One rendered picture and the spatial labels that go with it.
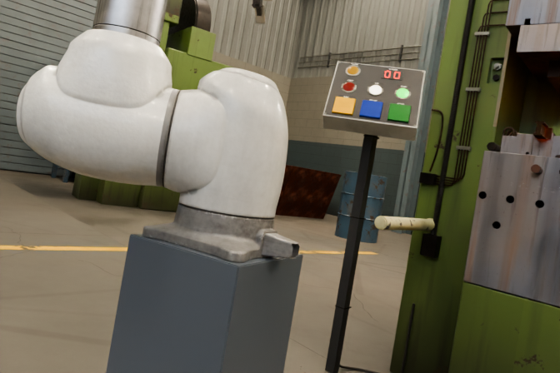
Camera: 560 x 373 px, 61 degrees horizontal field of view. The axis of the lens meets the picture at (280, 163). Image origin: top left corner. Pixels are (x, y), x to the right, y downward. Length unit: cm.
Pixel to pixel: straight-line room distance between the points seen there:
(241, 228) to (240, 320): 13
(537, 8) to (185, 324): 157
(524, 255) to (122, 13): 137
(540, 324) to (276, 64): 1013
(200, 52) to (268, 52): 522
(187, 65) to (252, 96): 540
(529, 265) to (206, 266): 122
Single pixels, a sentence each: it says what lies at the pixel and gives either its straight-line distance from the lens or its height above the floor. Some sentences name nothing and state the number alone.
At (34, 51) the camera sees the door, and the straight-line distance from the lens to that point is 887.
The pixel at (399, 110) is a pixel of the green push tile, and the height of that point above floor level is 102.
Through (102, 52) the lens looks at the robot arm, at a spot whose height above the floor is 85.
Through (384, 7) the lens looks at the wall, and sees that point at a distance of 1038.
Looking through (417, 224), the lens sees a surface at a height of 62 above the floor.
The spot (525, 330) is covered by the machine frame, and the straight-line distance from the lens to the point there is 172.
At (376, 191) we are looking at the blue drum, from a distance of 629.
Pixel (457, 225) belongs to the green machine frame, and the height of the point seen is 64.
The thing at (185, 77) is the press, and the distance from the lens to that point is 606.
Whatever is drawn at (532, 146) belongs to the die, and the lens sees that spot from 177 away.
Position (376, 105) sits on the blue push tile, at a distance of 177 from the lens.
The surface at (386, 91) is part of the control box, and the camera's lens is 182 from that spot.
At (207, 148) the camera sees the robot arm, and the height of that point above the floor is 75.
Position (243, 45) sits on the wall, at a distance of 1081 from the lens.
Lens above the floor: 73
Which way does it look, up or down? 1 degrees up
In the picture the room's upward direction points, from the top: 10 degrees clockwise
